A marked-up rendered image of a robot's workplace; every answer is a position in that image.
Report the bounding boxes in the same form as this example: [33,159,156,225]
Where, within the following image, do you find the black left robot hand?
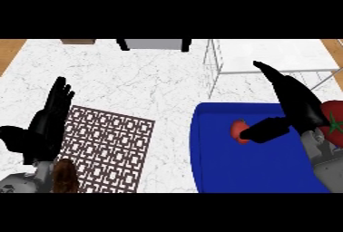
[0,76,77,166]

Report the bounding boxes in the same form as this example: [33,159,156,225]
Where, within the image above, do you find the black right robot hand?
[238,60,332,144]

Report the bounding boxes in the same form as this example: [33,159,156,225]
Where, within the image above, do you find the blue tray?
[190,101,333,194]

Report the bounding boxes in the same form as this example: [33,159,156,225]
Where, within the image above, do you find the brown patterned placemat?
[55,104,157,194]

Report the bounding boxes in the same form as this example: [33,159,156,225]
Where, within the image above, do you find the red tomato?
[230,118,252,145]

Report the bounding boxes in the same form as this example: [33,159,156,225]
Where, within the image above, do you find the brown oblong vegetable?
[51,158,80,194]

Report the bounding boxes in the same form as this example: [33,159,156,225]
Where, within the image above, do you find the brown wooden box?
[61,39,97,45]

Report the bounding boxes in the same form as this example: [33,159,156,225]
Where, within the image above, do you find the grey and black appliance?
[116,39,194,53]

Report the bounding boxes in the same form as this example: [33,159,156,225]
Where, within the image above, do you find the white wire tiered shelf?
[203,39,343,101]

